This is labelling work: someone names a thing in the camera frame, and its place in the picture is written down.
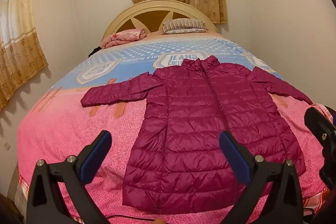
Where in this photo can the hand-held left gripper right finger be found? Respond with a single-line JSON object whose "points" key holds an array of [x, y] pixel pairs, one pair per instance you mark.
{"points": [[235, 158]]}

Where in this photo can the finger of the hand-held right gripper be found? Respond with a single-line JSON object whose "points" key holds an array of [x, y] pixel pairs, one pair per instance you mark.
{"points": [[319, 124]]}

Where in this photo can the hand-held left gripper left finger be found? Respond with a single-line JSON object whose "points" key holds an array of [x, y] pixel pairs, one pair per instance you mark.
{"points": [[95, 158]]}

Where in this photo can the magenta quilted puffer coat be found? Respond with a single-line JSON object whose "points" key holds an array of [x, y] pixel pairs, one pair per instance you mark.
{"points": [[197, 121]]}

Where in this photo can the pink and blue printed blanket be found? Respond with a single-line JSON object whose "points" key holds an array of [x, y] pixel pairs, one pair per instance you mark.
{"points": [[65, 129]]}

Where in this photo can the red plaid bed sheet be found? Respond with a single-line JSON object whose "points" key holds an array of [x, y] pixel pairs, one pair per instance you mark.
{"points": [[23, 187]]}

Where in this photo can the dark cloth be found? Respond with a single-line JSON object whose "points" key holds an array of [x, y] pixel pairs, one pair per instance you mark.
{"points": [[94, 51]]}

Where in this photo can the folded pink floral quilt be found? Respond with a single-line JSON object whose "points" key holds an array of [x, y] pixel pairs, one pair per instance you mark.
{"points": [[123, 37]]}

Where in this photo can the striped pillow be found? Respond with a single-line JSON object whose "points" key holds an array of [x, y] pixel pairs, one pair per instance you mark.
{"points": [[183, 26]]}

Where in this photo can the cream wooden bed headboard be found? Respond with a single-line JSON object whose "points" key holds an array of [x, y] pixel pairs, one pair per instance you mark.
{"points": [[126, 14]]}

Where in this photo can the white wall outlet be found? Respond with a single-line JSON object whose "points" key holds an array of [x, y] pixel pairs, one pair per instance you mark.
{"points": [[7, 146]]}

